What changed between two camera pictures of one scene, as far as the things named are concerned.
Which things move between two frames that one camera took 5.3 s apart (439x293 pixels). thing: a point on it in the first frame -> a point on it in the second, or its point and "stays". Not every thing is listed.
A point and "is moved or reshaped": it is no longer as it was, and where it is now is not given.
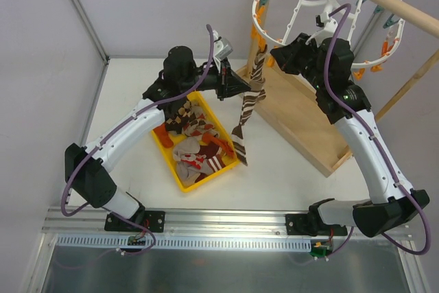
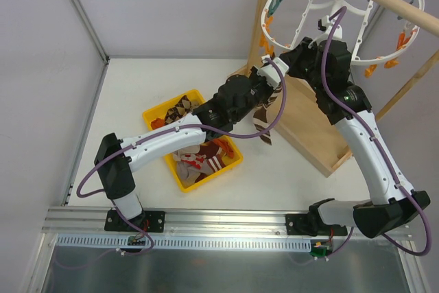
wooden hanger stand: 294,105 stays
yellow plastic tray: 169,155 stays
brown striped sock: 250,98 -> 260,117
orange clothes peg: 256,36 is moved or reshaped
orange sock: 210,137 stays
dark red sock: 210,149 stays
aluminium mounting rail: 91,221 stays
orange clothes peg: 359,75 -> 368,71
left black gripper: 223,84 -> 260,86
